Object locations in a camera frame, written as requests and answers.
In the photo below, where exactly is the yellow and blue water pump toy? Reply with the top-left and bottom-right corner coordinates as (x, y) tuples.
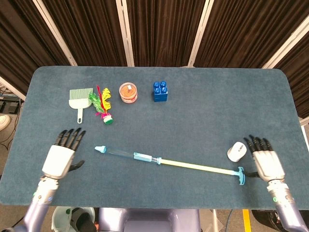
(133, 151), (246, 186)

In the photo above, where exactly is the black bag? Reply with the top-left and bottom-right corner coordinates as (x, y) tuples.
(251, 209), (309, 232)

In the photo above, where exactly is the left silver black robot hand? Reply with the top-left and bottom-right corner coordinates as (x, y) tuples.
(41, 128), (86, 180)

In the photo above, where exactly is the purple grey robot torso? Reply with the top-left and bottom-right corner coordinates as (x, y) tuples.
(98, 207), (201, 232)

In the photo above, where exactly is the blue felt table cover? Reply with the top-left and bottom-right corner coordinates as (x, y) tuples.
(0, 66), (309, 210)

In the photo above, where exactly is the small pale green dustpan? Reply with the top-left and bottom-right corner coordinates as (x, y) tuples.
(69, 88), (94, 124)

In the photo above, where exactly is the clear jar of rubber bands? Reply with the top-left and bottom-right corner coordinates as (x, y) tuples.
(118, 82), (139, 104)

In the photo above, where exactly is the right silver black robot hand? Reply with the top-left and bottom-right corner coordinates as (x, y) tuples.
(243, 135), (286, 182)

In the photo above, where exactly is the brown pleated curtain panel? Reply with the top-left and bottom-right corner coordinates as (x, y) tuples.
(194, 0), (309, 69)
(126, 0), (208, 68)
(42, 0), (128, 67)
(0, 0), (73, 96)
(275, 26), (309, 119)

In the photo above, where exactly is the pale green plastic bucket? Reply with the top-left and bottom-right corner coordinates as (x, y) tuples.
(51, 206), (96, 232)

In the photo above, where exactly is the white computer mouse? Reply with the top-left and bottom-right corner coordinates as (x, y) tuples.
(227, 141), (248, 162)

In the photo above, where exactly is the colourful feather shuttlecock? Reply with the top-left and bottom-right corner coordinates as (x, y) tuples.
(88, 84), (114, 126)

